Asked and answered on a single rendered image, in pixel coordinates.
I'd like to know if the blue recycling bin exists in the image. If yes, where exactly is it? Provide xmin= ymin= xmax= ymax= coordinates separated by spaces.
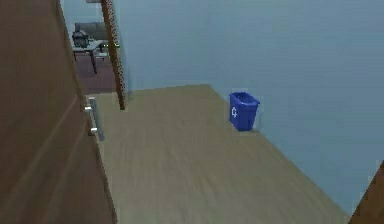
xmin=228 ymin=91 xmax=261 ymax=133

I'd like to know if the grey coffee table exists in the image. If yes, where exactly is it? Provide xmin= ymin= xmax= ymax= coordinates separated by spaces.
xmin=72 ymin=39 xmax=110 ymax=75

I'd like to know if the grey sofa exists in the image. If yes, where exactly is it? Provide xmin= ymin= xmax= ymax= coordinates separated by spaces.
xmin=73 ymin=21 xmax=108 ymax=42

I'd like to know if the dark object on table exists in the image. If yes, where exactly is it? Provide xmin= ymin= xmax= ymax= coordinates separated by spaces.
xmin=72 ymin=30 xmax=90 ymax=49

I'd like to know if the brown wooden room door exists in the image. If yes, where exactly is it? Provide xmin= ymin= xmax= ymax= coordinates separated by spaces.
xmin=0 ymin=0 xmax=118 ymax=224

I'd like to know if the brown wooden furniture corner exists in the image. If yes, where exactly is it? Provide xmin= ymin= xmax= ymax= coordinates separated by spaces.
xmin=347 ymin=160 xmax=384 ymax=224

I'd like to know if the brown wooden door frame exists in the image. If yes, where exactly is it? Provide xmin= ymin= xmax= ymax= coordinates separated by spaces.
xmin=101 ymin=0 xmax=127 ymax=111

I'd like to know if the silver bar door handle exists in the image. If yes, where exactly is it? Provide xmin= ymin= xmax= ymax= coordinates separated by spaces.
xmin=84 ymin=96 xmax=106 ymax=142

